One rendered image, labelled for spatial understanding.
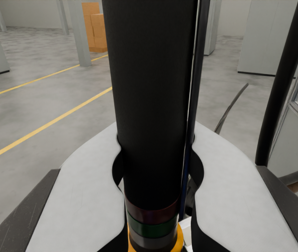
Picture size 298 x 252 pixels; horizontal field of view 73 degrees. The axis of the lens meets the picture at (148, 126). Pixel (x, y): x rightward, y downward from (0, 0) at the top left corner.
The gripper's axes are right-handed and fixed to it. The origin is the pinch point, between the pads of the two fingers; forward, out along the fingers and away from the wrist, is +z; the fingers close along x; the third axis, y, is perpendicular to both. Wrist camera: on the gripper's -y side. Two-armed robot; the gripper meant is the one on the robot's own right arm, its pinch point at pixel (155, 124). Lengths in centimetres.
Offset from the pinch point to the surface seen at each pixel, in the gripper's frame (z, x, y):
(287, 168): 85, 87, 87
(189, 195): 14.5, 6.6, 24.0
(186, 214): 13.7, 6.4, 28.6
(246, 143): 197, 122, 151
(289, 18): 456, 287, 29
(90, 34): 800, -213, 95
